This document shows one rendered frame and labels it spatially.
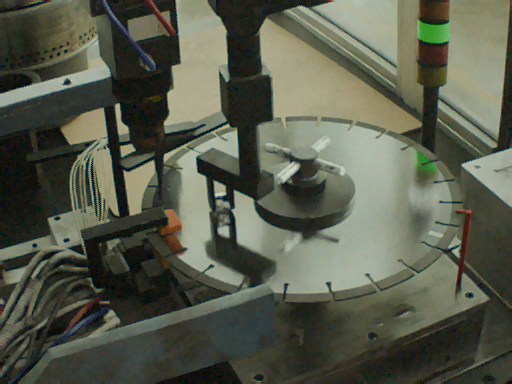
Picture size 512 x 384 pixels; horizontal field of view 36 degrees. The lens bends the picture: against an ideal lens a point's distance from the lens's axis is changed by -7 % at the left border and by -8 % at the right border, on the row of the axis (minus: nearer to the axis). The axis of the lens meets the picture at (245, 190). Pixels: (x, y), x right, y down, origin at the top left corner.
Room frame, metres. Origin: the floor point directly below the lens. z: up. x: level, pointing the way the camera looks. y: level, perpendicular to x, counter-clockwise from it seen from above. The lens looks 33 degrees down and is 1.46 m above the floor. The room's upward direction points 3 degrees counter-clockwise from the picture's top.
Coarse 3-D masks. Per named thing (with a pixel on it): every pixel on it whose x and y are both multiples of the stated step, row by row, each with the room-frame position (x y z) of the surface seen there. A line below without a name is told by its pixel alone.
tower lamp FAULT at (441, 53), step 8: (416, 48) 1.00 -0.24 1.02; (424, 48) 0.98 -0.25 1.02; (432, 48) 0.97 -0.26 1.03; (440, 48) 0.97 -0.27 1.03; (448, 48) 0.99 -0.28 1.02; (416, 56) 1.00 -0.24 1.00; (424, 56) 0.98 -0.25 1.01; (432, 56) 0.97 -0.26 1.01; (440, 56) 0.97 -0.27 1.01; (424, 64) 0.98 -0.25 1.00; (432, 64) 0.97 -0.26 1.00; (440, 64) 0.97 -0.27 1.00
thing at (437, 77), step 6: (420, 66) 0.98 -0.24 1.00; (426, 66) 0.98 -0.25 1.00; (432, 66) 0.98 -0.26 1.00; (438, 66) 0.97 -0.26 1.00; (444, 66) 0.98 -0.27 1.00; (420, 72) 0.98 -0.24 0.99; (426, 72) 0.98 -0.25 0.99; (432, 72) 0.97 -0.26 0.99; (438, 72) 0.97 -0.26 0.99; (444, 72) 0.98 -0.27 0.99; (420, 78) 0.98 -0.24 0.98; (426, 78) 0.98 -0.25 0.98; (432, 78) 0.97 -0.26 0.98; (438, 78) 0.97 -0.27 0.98; (444, 78) 0.98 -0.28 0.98; (426, 84) 0.98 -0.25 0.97; (432, 84) 0.97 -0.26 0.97; (438, 84) 0.97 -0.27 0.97; (444, 84) 0.98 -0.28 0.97
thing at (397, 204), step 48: (288, 144) 0.87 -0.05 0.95; (336, 144) 0.87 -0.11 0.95; (384, 144) 0.86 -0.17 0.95; (192, 192) 0.78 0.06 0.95; (384, 192) 0.76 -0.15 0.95; (432, 192) 0.75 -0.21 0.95; (192, 240) 0.69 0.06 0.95; (240, 240) 0.69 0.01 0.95; (288, 240) 0.68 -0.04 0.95; (336, 240) 0.68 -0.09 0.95; (384, 240) 0.67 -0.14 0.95; (432, 240) 0.67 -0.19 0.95; (288, 288) 0.61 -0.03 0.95; (336, 288) 0.60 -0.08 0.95
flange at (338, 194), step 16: (320, 176) 0.76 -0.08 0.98; (336, 176) 0.78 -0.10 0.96; (272, 192) 0.75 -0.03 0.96; (288, 192) 0.75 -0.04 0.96; (304, 192) 0.74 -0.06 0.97; (320, 192) 0.75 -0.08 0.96; (336, 192) 0.75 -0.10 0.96; (352, 192) 0.75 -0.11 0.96; (272, 208) 0.73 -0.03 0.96; (288, 208) 0.72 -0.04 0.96; (304, 208) 0.72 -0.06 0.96; (320, 208) 0.72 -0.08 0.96; (336, 208) 0.72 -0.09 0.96; (304, 224) 0.71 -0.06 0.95
